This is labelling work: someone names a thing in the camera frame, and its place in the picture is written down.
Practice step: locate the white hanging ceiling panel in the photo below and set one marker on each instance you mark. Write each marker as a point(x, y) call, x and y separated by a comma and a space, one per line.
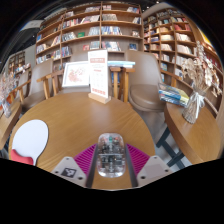
point(31, 25)

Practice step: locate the yellow poster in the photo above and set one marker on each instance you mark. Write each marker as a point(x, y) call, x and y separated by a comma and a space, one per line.
point(206, 40)

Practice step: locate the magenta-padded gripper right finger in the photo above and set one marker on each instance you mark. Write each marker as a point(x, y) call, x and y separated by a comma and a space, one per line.
point(153, 168)

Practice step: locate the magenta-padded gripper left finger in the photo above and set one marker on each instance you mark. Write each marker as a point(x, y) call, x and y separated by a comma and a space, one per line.
point(66, 170)

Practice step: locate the transparent computer mouse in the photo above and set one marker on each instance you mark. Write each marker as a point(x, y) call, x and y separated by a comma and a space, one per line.
point(111, 155)

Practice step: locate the white framed red print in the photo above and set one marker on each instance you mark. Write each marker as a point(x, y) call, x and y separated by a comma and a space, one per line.
point(76, 74)

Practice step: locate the glass vase with pink flowers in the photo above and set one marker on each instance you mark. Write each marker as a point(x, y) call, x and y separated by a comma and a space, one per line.
point(6, 106)

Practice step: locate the wide wooden bookshelf with books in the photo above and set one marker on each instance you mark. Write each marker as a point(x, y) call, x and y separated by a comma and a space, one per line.
point(93, 31)

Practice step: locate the blue books on chair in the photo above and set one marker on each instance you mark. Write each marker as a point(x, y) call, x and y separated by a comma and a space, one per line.
point(120, 63)

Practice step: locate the small distant wooden bookshelf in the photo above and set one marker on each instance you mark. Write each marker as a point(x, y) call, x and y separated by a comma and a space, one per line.
point(16, 61)

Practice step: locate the stack of books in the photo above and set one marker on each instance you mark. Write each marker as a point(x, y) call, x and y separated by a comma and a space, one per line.
point(173, 95)

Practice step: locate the glass vase with pale flowers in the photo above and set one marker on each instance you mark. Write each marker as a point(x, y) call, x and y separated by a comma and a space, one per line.
point(193, 108)

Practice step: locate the white mouse pad red rest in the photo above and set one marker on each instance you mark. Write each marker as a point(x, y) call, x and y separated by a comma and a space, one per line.
point(31, 136)

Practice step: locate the tall wooden bookshelf with books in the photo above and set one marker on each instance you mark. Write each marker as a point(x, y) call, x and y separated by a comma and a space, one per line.
point(170, 36)

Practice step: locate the white sign on wooden stand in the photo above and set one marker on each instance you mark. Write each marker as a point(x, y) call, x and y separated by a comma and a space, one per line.
point(99, 75)

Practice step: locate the round wooden side table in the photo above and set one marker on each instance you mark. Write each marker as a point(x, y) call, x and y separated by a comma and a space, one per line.
point(6, 125)
point(196, 136)

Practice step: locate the brown upholstered wooden armchair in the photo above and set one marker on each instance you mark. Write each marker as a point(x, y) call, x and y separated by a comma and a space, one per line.
point(145, 83)
point(80, 56)
point(38, 83)

